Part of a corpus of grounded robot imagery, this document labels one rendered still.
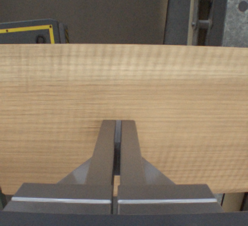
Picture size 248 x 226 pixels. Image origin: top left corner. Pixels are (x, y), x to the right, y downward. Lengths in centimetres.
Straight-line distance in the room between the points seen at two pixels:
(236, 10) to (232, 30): 2
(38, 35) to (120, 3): 48
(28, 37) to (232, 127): 72
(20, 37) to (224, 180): 75
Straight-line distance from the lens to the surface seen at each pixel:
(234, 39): 23
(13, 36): 80
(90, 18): 104
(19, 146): 19
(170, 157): 18
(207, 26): 53
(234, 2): 24
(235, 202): 34
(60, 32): 73
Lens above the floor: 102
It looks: 74 degrees down
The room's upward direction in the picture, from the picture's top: 178 degrees clockwise
